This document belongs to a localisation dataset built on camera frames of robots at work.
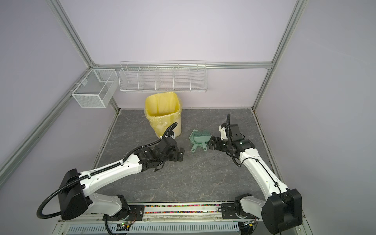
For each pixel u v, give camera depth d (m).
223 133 0.74
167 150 0.59
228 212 0.73
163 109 1.04
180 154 0.71
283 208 0.39
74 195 0.39
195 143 0.96
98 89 1.00
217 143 0.71
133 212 0.73
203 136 1.02
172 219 0.73
